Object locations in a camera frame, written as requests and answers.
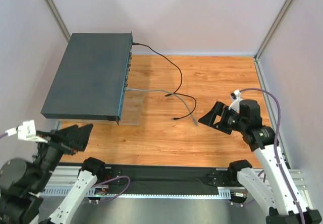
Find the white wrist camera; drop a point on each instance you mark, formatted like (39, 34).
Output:
(235, 97)
(27, 132)

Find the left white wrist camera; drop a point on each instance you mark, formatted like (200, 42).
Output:
(27, 132)

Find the aluminium corner post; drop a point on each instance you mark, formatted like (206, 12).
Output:
(58, 19)
(277, 21)

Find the right aluminium corner post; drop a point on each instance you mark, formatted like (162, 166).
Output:
(277, 21)

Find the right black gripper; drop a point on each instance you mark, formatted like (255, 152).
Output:
(222, 119)

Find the aluminium rail frame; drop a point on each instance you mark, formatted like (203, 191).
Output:
(197, 132)

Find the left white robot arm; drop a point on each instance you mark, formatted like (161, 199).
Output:
(23, 181)

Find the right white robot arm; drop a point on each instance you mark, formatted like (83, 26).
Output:
(279, 199)

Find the dark blue network switch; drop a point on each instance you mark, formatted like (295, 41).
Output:
(90, 81)

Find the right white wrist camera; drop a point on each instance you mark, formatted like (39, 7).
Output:
(235, 97)

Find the left aluminium corner post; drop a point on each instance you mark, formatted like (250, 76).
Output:
(58, 19)

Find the clear acrylic riser plate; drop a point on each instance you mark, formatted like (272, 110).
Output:
(131, 111)

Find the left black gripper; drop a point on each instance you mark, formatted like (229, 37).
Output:
(63, 145)

